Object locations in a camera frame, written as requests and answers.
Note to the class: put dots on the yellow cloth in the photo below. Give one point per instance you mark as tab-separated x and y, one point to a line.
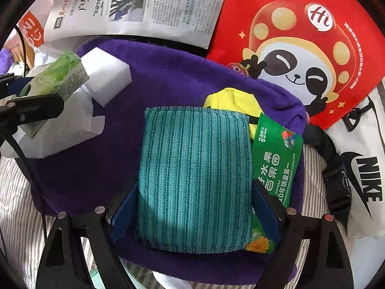
234	99

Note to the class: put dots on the red paper bag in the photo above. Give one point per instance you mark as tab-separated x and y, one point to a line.
270	36

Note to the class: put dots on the striped bed quilt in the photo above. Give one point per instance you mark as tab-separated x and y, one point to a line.
311	180

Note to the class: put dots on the green tissue pack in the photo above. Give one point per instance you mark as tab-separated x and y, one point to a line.
60	78

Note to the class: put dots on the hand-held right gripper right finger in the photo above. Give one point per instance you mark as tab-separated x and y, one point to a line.
269	210

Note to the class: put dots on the white sponge block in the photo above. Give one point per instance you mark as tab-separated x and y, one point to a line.
105	69

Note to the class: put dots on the purple towel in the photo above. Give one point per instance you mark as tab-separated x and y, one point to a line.
180	81

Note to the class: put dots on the folded newspaper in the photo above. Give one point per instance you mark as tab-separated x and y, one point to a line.
135	6

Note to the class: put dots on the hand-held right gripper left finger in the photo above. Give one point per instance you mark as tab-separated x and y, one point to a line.
126	213

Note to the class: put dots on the green snack packet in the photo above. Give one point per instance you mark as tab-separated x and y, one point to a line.
276	156

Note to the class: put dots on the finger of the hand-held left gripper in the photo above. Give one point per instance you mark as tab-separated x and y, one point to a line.
36	108
18	85

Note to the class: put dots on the teal striped cloth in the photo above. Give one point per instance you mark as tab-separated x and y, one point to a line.
192	171

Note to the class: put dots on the white waist bag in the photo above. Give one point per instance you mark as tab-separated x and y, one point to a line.
367	144

